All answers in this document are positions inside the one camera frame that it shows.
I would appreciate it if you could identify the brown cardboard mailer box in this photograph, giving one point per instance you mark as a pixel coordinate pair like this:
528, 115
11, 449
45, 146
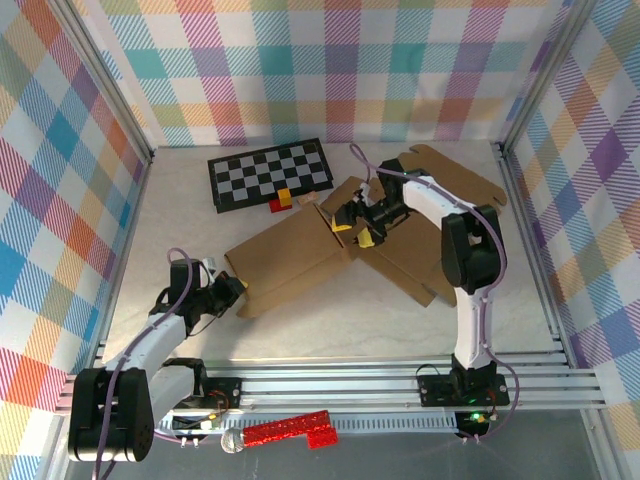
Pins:
400, 260
285, 250

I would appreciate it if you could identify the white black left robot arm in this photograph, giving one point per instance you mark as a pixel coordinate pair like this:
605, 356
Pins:
150, 345

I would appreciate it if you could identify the silver glitter ball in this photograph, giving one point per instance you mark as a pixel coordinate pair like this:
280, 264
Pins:
233, 441

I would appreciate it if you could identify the aluminium front frame rail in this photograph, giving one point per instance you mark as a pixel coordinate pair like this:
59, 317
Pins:
325, 385

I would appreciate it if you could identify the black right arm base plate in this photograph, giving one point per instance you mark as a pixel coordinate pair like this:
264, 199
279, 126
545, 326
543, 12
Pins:
432, 392

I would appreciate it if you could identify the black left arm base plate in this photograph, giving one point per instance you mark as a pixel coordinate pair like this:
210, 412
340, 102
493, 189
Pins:
227, 395

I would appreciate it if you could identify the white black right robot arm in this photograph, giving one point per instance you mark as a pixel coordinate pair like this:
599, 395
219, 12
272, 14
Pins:
430, 200

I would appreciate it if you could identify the small controller board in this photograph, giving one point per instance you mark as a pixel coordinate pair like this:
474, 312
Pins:
472, 417
210, 424

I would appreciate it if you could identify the red toy brick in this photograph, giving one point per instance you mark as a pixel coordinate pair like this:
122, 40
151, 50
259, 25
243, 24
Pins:
275, 206

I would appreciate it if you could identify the yellow toy brick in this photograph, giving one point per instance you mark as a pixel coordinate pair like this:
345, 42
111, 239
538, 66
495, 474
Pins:
284, 196

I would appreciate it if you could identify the black grey checkerboard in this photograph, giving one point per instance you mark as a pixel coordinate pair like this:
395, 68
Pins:
260, 175

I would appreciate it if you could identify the red glitter block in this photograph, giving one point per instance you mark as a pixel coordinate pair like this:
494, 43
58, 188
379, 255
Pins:
280, 431

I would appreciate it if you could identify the aluminium frame post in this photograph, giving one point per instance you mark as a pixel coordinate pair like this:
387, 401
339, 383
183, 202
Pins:
544, 75
111, 80

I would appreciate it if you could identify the small printed wooden block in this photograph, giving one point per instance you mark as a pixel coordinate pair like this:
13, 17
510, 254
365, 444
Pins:
306, 200

